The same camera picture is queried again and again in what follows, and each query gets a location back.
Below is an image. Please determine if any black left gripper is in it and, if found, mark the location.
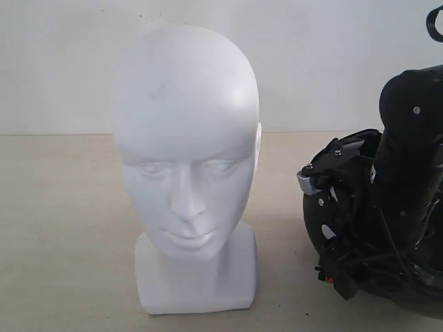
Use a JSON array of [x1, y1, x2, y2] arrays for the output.
[[299, 129, 381, 208]]

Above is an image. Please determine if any black helmet with tinted visor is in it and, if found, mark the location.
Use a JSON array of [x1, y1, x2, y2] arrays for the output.
[[300, 128, 443, 301]]

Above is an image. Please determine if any white mannequin head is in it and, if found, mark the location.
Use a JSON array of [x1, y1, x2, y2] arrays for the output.
[[113, 26, 261, 315]]

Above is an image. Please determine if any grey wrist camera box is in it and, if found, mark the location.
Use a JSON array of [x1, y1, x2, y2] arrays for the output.
[[296, 172, 320, 196]]

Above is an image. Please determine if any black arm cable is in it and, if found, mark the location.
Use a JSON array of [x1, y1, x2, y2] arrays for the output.
[[425, 0, 443, 38]]

